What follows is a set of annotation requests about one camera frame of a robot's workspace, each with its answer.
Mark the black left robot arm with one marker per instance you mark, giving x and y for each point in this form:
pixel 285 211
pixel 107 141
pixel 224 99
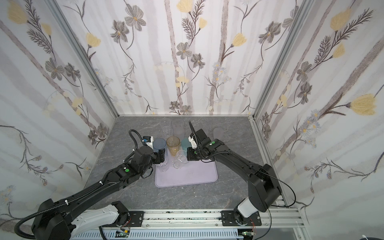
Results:
pixel 69 217

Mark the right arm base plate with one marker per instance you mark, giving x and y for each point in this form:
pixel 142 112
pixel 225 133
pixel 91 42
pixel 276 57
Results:
pixel 230 218

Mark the aluminium corner post right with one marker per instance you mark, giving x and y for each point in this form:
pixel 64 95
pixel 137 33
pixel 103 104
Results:
pixel 296 26

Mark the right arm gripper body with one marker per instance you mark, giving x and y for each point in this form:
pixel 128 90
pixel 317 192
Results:
pixel 192 153

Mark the blue plastic cup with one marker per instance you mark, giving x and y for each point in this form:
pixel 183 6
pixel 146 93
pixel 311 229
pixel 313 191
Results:
pixel 159 144

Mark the clear tall glass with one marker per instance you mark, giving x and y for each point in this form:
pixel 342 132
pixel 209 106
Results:
pixel 167 129

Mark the white slotted cable duct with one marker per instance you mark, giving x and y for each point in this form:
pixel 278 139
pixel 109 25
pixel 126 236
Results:
pixel 178 234

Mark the aluminium corner post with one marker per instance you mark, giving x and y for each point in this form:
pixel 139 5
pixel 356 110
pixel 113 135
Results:
pixel 80 52
pixel 296 26

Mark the aluminium corner post left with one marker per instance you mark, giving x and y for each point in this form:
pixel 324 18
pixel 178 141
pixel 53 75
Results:
pixel 80 52

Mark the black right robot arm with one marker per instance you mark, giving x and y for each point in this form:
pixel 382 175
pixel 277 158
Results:
pixel 263 185

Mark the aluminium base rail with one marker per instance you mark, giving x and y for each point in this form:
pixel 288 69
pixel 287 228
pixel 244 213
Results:
pixel 210 219

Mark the clear faceted tumbler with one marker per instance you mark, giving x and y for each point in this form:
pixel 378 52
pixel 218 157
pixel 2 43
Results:
pixel 180 159
pixel 164 166

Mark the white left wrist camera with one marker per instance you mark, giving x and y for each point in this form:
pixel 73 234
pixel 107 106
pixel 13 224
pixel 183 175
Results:
pixel 148 140

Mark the teal dimpled plastic cup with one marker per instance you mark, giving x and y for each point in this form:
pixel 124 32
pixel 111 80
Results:
pixel 185 144

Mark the lilac plastic tray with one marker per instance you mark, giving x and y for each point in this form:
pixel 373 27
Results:
pixel 192 173

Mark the frosted dimpled plastic cup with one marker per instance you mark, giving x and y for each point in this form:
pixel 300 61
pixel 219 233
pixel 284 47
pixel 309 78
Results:
pixel 178 128

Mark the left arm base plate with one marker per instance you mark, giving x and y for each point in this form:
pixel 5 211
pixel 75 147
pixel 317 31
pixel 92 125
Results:
pixel 135 219

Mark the yellow plastic cup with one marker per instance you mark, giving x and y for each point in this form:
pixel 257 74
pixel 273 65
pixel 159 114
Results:
pixel 173 144

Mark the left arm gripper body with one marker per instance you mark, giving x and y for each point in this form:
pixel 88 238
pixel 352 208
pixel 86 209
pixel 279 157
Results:
pixel 161 155

